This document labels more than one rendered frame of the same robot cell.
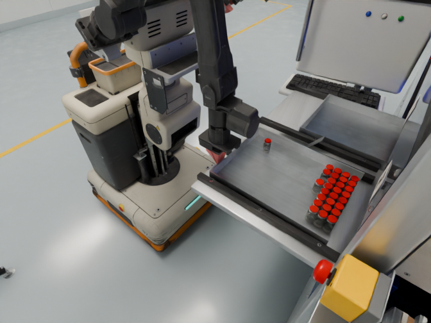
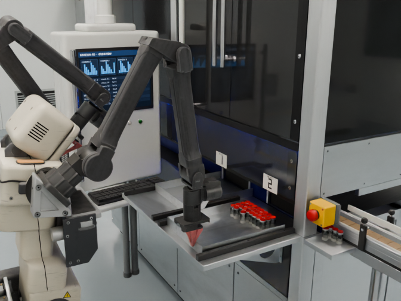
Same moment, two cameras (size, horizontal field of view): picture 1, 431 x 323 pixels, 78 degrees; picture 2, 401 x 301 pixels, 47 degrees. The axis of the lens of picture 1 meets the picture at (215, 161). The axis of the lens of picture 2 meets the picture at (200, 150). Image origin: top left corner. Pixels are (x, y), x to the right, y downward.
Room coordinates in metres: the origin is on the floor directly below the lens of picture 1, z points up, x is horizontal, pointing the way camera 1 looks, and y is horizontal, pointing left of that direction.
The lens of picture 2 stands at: (0.01, 1.24, 1.63)
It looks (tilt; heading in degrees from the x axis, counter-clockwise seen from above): 17 degrees down; 292
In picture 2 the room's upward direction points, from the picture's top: straight up
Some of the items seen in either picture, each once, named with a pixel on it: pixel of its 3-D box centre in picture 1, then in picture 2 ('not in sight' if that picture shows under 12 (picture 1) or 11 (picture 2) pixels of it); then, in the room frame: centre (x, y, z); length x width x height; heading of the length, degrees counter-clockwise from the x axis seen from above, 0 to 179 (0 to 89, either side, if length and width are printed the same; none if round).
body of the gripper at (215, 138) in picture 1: (219, 132); (191, 212); (0.55, -0.01, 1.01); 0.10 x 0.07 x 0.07; 52
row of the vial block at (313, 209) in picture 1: (324, 193); (249, 217); (0.43, -0.28, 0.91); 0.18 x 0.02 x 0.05; 142
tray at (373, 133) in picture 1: (362, 131); (203, 189); (0.70, -0.49, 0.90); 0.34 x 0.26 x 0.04; 52
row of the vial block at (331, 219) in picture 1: (341, 202); (259, 214); (0.40, -0.32, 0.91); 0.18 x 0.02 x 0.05; 142
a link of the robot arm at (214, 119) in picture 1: (221, 113); (193, 194); (0.54, -0.02, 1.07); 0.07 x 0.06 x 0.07; 52
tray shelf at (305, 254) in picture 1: (320, 156); (209, 212); (0.60, -0.33, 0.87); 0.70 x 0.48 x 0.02; 142
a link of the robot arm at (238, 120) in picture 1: (234, 106); (201, 183); (0.52, -0.04, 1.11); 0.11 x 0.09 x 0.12; 52
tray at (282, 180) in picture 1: (285, 175); (224, 224); (0.49, -0.20, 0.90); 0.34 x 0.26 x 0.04; 52
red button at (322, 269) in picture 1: (326, 273); (313, 215); (0.18, -0.19, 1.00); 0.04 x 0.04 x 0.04; 52
